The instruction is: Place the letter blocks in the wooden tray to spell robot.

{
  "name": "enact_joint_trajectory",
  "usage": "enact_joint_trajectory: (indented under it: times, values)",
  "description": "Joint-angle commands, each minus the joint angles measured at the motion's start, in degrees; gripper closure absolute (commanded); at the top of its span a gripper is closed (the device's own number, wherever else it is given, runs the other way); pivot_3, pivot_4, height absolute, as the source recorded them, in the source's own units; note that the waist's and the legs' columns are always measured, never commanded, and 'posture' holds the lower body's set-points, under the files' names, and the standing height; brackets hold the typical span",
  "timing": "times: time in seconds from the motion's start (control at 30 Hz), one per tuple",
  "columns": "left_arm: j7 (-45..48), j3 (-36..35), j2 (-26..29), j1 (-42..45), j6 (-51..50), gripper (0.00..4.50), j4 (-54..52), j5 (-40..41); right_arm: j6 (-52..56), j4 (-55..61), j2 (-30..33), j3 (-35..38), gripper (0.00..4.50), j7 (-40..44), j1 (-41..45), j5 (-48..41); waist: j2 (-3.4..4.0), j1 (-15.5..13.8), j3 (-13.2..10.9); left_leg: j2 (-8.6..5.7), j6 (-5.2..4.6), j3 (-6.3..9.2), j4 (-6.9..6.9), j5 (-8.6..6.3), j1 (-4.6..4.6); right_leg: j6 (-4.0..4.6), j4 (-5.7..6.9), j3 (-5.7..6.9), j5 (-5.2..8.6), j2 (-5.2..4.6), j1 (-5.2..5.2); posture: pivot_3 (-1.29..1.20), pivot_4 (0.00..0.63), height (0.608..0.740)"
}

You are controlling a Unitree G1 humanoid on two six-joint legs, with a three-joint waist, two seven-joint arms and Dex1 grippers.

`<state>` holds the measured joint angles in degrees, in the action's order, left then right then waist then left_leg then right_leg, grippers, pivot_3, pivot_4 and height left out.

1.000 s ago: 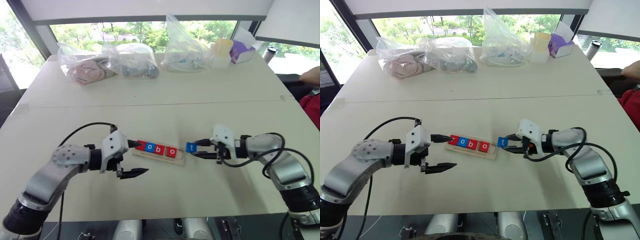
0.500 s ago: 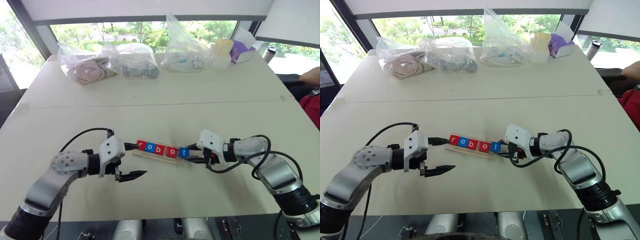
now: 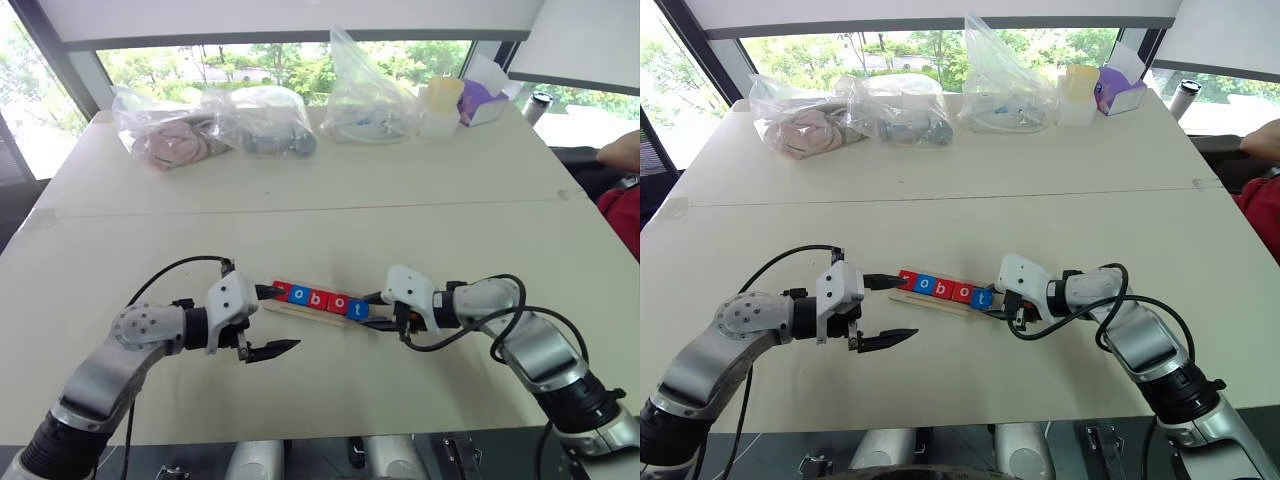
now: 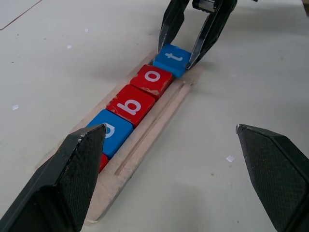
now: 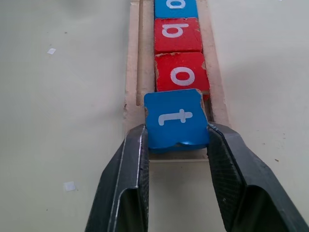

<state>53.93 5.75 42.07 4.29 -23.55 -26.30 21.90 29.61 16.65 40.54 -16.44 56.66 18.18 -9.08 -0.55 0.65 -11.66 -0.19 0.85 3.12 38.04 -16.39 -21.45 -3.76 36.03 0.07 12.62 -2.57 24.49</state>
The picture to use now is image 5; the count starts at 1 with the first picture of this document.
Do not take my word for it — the red letter o tile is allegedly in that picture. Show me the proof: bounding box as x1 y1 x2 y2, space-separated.
154 52 210 101

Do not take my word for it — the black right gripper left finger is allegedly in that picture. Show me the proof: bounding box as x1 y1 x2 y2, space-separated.
84 124 150 232

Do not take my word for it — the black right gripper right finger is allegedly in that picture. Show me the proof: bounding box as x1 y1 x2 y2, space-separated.
207 123 309 232

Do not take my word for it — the red letter b tile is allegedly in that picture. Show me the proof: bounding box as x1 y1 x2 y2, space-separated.
154 17 203 55

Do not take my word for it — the blue letter t tile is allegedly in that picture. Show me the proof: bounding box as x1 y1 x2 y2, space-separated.
143 88 210 154

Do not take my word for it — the pale wooden letter tray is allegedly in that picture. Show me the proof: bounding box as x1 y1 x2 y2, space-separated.
123 0 231 162

